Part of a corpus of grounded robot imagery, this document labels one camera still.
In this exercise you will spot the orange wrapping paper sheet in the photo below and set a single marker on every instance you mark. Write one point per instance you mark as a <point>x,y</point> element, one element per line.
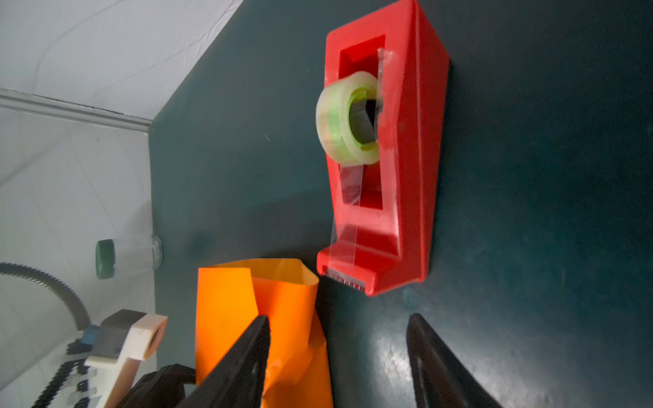
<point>230,296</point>

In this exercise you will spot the green table mat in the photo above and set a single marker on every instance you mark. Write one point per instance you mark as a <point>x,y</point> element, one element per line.
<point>541,268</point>

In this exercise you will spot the green lidded glass jar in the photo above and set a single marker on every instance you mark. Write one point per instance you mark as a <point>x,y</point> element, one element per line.
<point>127,256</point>

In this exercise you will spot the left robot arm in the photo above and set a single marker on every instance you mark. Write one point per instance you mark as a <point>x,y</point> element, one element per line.
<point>40,314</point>

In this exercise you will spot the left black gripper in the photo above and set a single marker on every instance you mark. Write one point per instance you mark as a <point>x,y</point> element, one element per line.
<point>164,388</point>

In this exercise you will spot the red tape dispenser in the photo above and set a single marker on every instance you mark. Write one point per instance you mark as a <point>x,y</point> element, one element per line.
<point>384,213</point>

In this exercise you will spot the clear tape roll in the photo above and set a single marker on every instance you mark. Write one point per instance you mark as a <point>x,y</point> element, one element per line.
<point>344,126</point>

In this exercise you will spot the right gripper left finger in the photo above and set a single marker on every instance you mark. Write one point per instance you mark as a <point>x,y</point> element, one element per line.
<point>239,378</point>

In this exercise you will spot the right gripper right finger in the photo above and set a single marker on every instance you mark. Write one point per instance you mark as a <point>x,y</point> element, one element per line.
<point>439,377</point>

